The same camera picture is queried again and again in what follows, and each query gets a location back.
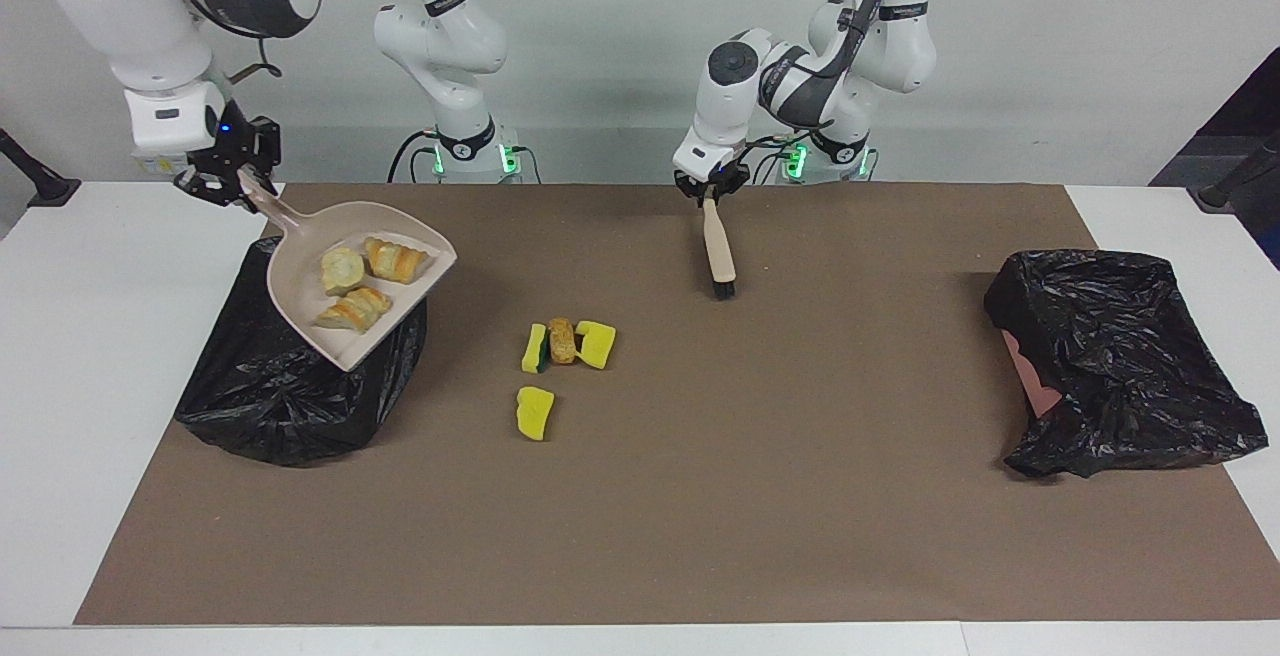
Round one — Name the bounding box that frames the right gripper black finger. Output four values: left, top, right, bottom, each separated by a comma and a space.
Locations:
176, 168, 241, 211
240, 151, 284, 199

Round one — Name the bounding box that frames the beige hand brush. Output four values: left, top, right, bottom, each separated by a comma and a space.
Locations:
700, 194, 739, 299

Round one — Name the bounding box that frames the pale bread chunk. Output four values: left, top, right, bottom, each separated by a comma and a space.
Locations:
320, 248, 366, 297

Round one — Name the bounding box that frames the orange striped croissant piece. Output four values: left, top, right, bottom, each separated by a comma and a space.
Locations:
313, 286, 393, 334
363, 236, 429, 285

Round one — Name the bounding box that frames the beige plastic dustpan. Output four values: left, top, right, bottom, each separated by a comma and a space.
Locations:
237, 168, 458, 373

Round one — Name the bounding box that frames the yellow sponge piece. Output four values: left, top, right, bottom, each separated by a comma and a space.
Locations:
515, 386, 556, 442
575, 320, 618, 371

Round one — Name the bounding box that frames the crumpled black trash bag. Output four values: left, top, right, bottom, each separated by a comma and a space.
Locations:
174, 236, 429, 468

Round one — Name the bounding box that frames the pink bin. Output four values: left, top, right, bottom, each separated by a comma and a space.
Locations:
1002, 328, 1061, 420

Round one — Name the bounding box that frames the black bag on pink bin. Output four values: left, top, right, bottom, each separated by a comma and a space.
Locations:
983, 249, 1270, 480

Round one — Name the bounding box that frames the black stand pole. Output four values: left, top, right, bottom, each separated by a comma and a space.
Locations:
1188, 131, 1280, 214
0, 126, 81, 209

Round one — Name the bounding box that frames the large brown table mat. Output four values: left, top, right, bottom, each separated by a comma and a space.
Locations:
73, 183, 1280, 627

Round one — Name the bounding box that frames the black left base cable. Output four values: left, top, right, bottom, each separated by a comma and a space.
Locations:
750, 133, 801, 185

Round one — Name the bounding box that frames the black base cable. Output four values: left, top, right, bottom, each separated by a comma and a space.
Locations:
750, 133, 801, 185
388, 129, 441, 184

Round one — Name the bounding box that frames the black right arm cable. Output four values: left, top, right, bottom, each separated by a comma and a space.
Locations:
222, 0, 401, 85

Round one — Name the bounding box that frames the black right base cable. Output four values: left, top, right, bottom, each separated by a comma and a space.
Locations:
388, 129, 441, 184

